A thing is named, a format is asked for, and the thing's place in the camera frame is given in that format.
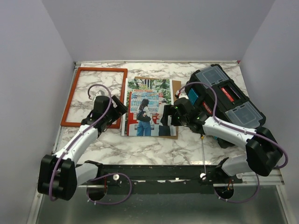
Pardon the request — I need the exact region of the printed photo of couple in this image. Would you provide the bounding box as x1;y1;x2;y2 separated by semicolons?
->
121;77;180;139

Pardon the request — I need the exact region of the red wooden photo frame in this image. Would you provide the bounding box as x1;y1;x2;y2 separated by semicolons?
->
60;67;128;129

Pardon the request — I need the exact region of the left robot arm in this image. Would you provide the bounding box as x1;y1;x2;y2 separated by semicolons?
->
37;96;128;201

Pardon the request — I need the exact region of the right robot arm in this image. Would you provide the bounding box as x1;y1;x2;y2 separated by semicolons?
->
161;98;283;183

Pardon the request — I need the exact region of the black plastic toolbox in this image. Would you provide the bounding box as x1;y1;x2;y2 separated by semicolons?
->
185;64;266;129

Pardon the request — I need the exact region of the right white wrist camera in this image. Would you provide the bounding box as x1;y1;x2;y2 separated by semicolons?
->
174;90;182;99

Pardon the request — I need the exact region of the left aluminium side rail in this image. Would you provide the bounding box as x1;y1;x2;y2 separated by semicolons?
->
50;62;82;154

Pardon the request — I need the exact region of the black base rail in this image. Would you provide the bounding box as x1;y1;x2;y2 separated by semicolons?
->
88;161;242;195

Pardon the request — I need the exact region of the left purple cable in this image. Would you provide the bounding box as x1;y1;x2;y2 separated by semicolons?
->
48;84;133;206

